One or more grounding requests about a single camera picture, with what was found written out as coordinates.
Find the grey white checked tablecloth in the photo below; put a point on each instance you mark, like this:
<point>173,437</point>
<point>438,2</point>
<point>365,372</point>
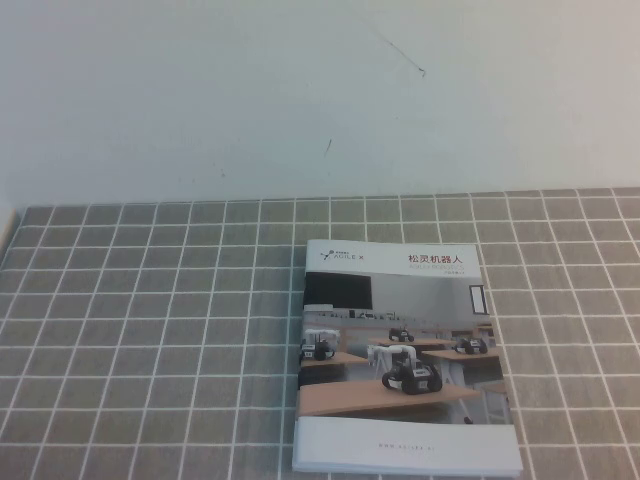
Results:
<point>150,325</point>

